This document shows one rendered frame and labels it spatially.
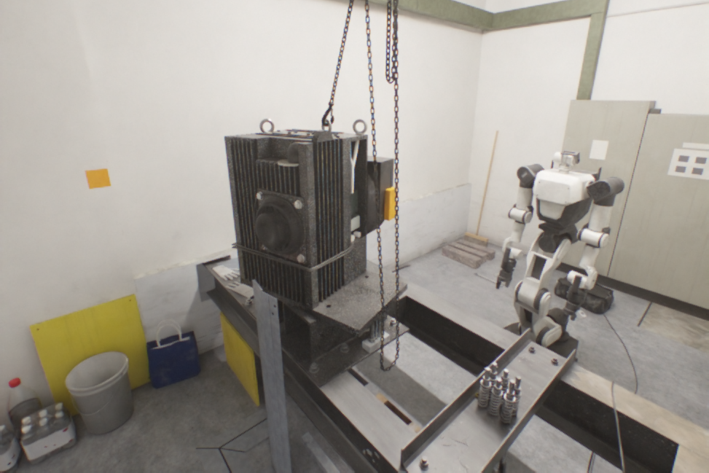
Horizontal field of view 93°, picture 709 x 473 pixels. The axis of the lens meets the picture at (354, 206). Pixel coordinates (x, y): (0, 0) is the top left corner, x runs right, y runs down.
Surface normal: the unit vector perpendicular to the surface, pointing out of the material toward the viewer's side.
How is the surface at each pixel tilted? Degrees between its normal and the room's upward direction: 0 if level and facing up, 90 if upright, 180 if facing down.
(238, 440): 7
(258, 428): 7
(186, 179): 90
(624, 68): 90
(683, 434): 0
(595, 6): 90
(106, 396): 93
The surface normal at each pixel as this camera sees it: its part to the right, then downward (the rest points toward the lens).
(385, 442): 0.00, -0.95
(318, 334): 0.65, 0.23
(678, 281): -0.76, 0.20
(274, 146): -0.57, 0.25
